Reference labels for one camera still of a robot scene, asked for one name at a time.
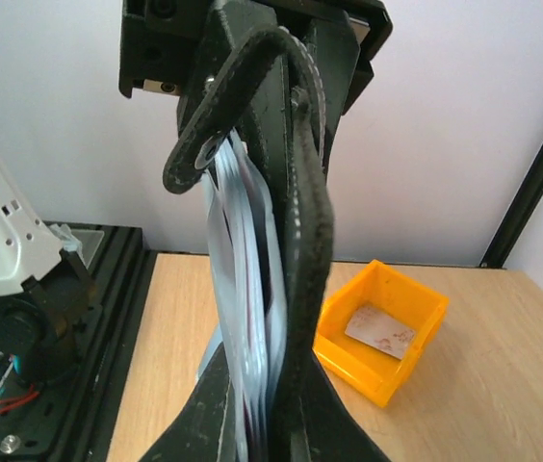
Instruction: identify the small yellow plastic bin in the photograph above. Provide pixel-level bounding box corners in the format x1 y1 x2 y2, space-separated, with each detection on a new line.
314 261 449 407

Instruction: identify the black aluminium frame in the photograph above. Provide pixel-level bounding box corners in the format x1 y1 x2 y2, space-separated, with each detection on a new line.
0 84 543 462

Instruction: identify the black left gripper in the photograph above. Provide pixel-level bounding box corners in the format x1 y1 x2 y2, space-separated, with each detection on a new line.
118 1 393 202

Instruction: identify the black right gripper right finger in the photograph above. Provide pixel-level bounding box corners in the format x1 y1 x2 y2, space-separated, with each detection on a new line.
271 355 391 462

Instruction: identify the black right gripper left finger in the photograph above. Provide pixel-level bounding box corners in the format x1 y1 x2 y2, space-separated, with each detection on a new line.
141 346 238 462

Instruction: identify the white card with blossom print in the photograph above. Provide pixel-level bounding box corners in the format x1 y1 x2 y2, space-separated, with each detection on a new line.
345 304 416 360

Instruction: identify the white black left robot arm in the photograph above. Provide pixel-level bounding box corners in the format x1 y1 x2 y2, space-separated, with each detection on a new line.
0 1 393 297

